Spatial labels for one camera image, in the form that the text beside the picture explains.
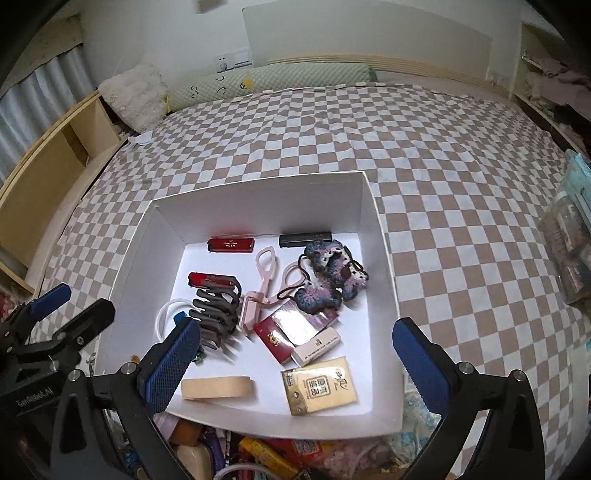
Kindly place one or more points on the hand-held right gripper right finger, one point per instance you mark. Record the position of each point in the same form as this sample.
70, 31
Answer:
420, 364

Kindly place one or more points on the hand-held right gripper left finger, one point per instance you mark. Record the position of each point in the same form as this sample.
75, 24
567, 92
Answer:
171, 364

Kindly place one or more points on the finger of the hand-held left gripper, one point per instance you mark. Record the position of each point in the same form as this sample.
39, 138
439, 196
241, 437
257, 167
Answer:
51, 297
87, 321

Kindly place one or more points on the white cardboard box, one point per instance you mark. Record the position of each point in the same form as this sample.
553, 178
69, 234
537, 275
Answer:
323, 198

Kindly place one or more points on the beige tape strip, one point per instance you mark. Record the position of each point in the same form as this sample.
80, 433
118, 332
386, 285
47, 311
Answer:
217, 388

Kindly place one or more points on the crumpled clear blue wrapper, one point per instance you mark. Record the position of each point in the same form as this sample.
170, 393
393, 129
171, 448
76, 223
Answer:
418, 424

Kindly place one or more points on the grey hair claw clip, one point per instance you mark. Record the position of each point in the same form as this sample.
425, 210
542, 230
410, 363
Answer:
217, 314

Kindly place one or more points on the red lighter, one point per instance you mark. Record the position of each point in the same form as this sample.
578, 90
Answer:
231, 244
210, 279

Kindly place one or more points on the beige earbuds case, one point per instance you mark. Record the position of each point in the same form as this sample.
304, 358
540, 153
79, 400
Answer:
196, 461

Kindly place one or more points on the gold packet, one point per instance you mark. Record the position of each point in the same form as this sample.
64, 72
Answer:
321, 385

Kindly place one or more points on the white cigarette box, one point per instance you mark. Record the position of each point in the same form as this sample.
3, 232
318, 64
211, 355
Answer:
318, 346

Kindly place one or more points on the dark red cigarette pack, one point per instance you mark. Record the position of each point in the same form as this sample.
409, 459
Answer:
272, 341

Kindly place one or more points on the pink scissors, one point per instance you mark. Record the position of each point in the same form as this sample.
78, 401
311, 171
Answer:
258, 295

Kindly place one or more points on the blue pink crochet flower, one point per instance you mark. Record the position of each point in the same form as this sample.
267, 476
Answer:
334, 265
316, 297

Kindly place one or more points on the yellow orange box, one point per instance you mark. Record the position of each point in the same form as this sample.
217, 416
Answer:
268, 457

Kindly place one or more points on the checkered bed sheet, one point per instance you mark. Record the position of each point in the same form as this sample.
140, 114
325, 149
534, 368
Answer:
461, 207

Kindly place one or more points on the black lighter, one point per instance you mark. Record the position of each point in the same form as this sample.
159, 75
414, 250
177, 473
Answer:
304, 239

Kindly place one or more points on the grey white curtain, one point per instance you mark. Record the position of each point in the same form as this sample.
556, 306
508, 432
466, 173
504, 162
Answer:
27, 106

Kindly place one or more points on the clear plastic storage bin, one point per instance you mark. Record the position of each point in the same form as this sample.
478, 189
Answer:
570, 230

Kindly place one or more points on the white fluffy pillow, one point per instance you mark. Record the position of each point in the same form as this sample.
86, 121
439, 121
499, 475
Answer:
134, 97

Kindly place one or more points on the green long pillow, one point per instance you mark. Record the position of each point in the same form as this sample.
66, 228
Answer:
258, 78

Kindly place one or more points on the wooden shelf with clothes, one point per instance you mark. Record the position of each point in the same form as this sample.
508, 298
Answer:
545, 83

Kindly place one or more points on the white wall socket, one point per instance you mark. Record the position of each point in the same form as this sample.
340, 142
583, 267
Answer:
233, 61

